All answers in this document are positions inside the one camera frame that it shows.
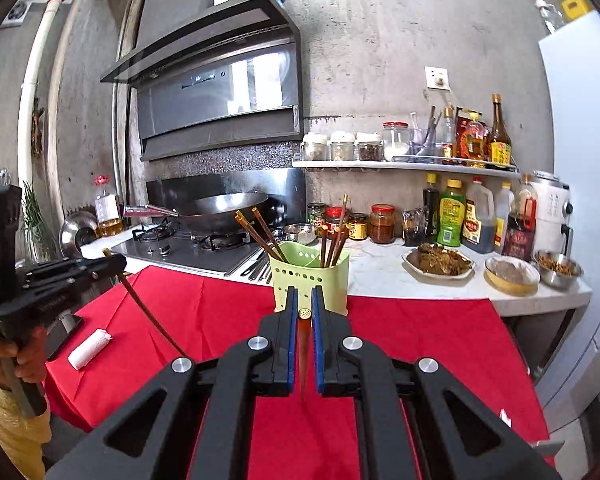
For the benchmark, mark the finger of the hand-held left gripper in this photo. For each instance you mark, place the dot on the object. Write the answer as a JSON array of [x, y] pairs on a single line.
[[45, 295], [75, 267]]

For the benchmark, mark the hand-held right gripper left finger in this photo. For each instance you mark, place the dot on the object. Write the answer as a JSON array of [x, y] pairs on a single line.
[[292, 340]]

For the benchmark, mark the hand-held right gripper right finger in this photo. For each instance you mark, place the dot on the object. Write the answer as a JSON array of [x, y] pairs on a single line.
[[319, 340]]

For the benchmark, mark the green chopstick holder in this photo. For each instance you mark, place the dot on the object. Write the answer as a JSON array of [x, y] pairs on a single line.
[[300, 270]]

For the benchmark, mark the metal utensils bundle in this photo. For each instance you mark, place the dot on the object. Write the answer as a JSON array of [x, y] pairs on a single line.
[[257, 267]]

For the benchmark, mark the person's left hand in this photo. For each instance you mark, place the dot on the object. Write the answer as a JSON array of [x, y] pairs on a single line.
[[32, 360]]

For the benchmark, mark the steel pot lid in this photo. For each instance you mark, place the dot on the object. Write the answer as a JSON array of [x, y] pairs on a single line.
[[77, 235]]

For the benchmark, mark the green plant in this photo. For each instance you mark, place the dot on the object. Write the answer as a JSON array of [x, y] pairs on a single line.
[[37, 225]]

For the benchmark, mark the black phone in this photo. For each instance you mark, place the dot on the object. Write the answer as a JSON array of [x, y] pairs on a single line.
[[65, 332]]

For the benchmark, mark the oil bottle red cap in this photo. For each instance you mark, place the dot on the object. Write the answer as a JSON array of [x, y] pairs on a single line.
[[107, 212]]

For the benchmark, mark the white rolled cloth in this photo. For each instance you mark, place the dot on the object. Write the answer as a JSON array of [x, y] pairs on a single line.
[[90, 350]]

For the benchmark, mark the gas stove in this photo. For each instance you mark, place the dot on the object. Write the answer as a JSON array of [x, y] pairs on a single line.
[[180, 252]]

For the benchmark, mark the small steel bowl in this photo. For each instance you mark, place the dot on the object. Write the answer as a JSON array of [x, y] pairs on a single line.
[[299, 234]]

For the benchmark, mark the chopsticks standing in holder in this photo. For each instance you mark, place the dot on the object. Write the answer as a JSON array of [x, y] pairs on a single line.
[[257, 239]]

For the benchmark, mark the red tablecloth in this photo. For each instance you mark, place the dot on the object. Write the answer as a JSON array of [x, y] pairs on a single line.
[[430, 350]]

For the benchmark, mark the yellow label jar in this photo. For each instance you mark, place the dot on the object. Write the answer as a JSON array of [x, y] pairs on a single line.
[[357, 229]]

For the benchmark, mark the green lid jar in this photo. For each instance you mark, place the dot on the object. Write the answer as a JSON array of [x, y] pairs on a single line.
[[317, 220]]

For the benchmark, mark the chili sauce jar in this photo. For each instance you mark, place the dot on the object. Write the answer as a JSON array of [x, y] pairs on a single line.
[[382, 227]]

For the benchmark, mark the plate of food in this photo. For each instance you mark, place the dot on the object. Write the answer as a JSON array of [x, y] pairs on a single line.
[[439, 262]]

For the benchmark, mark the cream yellow garment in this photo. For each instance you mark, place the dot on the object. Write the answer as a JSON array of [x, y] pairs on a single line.
[[10, 435]]

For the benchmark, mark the dark spice bag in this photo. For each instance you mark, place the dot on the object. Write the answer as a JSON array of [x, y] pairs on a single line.
[[413, 230]]

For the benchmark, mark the steel wok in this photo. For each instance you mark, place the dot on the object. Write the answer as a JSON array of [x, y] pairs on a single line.
[[220, 210]]

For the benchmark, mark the steel backsplash panel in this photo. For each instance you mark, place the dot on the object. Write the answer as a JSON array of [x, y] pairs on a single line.
[[280, 190]]

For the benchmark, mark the dark soy sauce bottle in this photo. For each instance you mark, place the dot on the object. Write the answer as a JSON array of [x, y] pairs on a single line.
[[431, 210]]

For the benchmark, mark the green plastic bottle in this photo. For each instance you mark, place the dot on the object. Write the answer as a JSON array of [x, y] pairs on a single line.
[[450, 220]]

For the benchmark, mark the spice jar white lid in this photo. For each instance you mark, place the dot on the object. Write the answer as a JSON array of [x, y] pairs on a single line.
[[314, 149], [369, 150], [343, 149]]

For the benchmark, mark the large dark vinegar jug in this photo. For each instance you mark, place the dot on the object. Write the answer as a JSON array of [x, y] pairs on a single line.
[[477, 222]]

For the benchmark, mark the yellow bowl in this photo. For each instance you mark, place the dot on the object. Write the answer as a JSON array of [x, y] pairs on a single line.
[[511, 275]]

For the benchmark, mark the glass jar red lid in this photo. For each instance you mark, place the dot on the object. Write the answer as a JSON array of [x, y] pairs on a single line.
[[396, 144]]

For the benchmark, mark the clear utensil cup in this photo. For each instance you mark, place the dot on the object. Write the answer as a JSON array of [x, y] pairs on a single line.
[[425, 144]]

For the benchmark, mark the clear bottle yellow cap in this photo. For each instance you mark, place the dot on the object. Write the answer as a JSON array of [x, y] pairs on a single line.
[[502, 210]]

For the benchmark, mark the grey range hood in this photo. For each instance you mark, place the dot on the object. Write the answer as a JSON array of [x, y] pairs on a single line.
[[215, 85]]

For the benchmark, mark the small bottle gold cap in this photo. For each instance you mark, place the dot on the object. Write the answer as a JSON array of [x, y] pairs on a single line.
[[448, 140]]

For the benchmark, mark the yellow oil bottle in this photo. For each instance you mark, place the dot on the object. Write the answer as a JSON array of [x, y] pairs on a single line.
[[476, 147]]

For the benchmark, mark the red seasoning packet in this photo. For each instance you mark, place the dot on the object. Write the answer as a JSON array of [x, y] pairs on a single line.
[[462, 135]]

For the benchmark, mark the tall dark bottle yellow label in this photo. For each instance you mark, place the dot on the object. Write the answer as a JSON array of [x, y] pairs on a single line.
[[499, 150]]

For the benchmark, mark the white air fryer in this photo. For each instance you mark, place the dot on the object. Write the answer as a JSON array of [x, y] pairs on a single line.
[[552, 210]]

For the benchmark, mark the white refrigerator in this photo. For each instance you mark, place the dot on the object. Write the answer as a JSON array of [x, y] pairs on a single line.
[[585, 185]]

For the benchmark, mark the clear plastic bottle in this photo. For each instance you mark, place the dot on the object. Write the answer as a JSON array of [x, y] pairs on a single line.
[[549, 17]]

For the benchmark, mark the yellow box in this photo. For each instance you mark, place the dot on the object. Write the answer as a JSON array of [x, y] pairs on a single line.
[[577, 5]]

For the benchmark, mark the white wall pipe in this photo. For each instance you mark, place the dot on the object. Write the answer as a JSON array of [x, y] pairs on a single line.
[[40, 85]]

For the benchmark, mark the wall vent fan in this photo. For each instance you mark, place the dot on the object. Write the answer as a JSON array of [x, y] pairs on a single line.
[[16, 14]]

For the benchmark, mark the white wall socket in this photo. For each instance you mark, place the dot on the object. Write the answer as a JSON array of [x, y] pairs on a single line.
[[437, 79]]

